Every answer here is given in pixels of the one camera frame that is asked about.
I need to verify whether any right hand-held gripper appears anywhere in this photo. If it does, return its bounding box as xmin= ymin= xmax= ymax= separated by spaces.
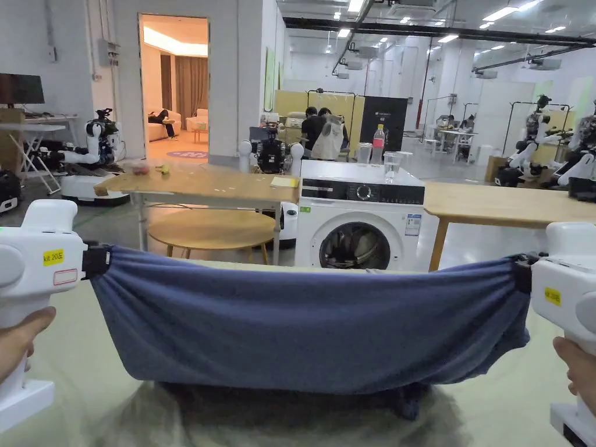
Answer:
xmin=514 ymin=221 xmax=596 ymax=447

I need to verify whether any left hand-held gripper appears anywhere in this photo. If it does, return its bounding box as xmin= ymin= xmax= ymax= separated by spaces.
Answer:
xmin=0 ymin=199 xmax=112 ymax=411

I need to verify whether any dark blue shirt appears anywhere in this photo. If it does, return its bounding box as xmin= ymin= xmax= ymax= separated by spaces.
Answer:
xmin=88 ymin=244 xmax=532 ymax=421

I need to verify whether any person's left hand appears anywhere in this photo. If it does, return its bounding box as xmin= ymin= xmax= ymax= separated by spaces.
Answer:
xmin=0 ymin=306 xmax=57 ymax=385

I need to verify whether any person's right hand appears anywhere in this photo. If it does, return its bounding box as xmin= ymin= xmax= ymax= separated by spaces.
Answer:
xmin=552 ymin=336 xmax=596 ymax=398

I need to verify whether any wooden table with wooden legs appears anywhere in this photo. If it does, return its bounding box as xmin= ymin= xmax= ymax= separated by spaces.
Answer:
xmin=423 ymin=181 xmax=596 ymax=273

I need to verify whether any white armed humanoid robot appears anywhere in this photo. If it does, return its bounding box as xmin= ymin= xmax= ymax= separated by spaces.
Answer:
xmin=553 ymin=100 xmax=596 ymax=204
xmin=494 ymin=94 xmax=568 ymax=187

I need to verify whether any white robot with wheeled base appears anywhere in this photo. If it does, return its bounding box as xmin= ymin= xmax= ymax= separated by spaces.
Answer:
xmin=59 ymin=107 xmax=132 ymax=207

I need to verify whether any brown carton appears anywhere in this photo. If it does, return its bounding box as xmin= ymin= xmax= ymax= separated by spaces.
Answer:
xmin=484 ymin=155 xmax=515 ymax=183

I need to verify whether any white desk with monitor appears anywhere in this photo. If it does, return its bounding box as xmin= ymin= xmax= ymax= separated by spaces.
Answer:
xmin=0 ymin=73 xmax=81 ymax=195

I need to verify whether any bed with pale green sheet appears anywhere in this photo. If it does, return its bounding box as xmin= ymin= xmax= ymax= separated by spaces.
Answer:
xmin=0 ymin=257 xmax=596 ymax=447

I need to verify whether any round low wooden table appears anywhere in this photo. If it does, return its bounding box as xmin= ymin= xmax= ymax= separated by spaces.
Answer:
xmin=147 ymin=209 xmax=277 ymax=266

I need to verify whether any cream sofa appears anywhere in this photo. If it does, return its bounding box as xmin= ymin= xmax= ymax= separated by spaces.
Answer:
xmin=148 ymin=110 xmax=186 ymax=142

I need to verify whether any group of people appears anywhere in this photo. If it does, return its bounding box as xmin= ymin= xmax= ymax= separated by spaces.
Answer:
xmin=435 ymin=113 xmax=480 ymax=165

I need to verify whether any rectangular wooden folding table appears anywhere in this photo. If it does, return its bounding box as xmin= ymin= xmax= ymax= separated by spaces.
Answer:
xmin=93 ymin=160 xmax=300 ymax=253

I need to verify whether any white washing machine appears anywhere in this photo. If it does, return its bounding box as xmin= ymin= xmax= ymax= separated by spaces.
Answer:
xmin=296 ymin=123 xmax=427 ymax=273

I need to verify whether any tall black cabinet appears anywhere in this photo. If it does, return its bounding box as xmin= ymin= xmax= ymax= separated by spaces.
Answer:
xmin=359 ymin=95 xmax=410 ymax=153

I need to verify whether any black and white humanoid robot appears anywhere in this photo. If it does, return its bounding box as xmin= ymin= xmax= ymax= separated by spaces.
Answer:
xmin=237 ymin=125 xmax=307 ymax=242

